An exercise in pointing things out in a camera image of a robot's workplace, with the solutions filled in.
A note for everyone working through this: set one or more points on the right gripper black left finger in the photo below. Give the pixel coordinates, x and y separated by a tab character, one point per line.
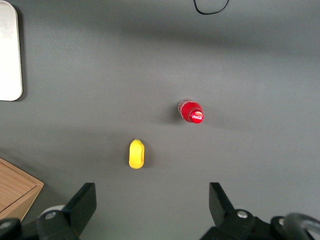
77	212

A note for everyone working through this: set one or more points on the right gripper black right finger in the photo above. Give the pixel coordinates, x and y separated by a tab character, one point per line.
225	220

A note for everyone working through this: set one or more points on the white plastic tray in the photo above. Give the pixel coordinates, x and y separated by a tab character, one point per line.
10	55

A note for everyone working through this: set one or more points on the wooden drawer cabinet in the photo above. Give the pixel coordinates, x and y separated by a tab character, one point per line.
15	190

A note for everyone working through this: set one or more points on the yellow plastic fruit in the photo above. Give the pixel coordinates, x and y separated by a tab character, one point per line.
136	155

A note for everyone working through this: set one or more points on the red cola bottle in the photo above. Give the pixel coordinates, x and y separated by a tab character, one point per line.
191	112

